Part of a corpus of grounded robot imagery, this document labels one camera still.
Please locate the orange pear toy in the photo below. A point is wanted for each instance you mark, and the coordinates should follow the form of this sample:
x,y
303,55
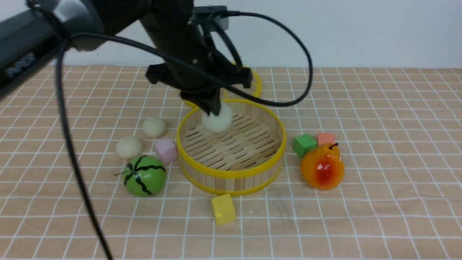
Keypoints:
x,y
322,168

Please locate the cream bun near watermelon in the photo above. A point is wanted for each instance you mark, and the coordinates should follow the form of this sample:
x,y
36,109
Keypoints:
x,y
128,147

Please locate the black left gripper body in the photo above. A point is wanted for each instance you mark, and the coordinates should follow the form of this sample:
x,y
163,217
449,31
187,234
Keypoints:
x,y
193,68

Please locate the cream bun farther back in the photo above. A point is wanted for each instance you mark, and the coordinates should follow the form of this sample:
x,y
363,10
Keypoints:
x,y
154,127

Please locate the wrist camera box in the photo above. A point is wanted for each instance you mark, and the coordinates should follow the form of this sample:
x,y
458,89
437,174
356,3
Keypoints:
x,y
210,12

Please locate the bamboo steamer lid yellow rim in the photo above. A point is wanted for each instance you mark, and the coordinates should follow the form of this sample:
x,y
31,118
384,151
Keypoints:
x,y
253,86

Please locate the pink foam cube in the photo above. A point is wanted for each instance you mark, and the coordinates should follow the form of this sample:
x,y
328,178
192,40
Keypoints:
x,y
166,150

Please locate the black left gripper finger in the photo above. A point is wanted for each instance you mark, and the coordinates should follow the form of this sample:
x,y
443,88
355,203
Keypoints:
x,y
210,101

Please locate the green watermelon toy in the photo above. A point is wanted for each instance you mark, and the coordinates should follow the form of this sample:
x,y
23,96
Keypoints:
x,y
144,175

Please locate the white bun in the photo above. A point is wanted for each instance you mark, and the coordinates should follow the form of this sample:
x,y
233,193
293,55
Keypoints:
x,y
218,123

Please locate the bamboo steamer tray yellow rim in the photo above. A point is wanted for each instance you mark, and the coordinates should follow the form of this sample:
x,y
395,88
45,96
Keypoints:
x,y
244,159

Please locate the yellow foam cube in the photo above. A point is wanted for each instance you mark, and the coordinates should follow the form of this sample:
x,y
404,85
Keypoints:
x,y
223,209

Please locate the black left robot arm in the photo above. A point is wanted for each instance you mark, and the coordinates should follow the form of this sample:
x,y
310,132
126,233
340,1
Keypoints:
x,y
194,34

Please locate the orange foam cube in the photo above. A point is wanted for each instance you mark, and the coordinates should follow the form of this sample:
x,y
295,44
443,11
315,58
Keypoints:
x,y
325,137

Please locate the green foam cube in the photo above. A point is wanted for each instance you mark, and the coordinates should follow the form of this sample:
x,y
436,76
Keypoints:
x,y
303,144

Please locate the checkered beige tablecloth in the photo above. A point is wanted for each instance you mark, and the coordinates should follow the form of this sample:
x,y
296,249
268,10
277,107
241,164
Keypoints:
x,y
399,135

